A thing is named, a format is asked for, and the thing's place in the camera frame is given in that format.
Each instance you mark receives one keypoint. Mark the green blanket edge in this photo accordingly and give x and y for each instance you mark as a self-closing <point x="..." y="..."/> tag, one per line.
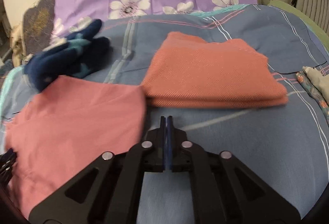
<point x="322" y="36"/>

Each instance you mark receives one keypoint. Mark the folded white floral cloth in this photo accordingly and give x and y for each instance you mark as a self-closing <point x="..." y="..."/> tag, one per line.
<point x="316" y="85"/>

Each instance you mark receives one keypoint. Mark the beige clothes pile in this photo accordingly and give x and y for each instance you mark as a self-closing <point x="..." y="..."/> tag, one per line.
<point x="17" y="45"/>

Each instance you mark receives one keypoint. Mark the navy star fleece garment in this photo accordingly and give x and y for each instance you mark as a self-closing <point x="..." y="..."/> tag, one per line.
<point x="82" y="53"/>

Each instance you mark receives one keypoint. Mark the blue striped bed sheet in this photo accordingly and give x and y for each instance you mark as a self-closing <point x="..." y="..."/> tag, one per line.
<point x="286" y="146"/>

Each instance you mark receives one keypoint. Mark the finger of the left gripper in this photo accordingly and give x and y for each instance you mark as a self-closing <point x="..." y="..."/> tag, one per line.
<point x="7" y="162"/>

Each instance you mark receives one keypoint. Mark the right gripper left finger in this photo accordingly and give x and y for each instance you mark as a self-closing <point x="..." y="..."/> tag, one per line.
<point x="108" y="189"/>

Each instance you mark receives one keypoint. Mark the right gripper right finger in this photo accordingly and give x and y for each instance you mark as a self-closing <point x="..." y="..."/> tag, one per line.
<point x="224" y="189"/>

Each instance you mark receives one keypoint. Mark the pink long-sleeve shirt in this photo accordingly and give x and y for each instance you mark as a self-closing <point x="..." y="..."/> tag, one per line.
<point x="66" y="127"/>

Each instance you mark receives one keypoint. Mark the folded salmon cloth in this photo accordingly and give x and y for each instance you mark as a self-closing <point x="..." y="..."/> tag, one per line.
<point x="188" y="72"/>

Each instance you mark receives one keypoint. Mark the dark gold-tree pillow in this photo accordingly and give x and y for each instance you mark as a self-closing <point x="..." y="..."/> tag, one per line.
<point x="38" y="25"/>

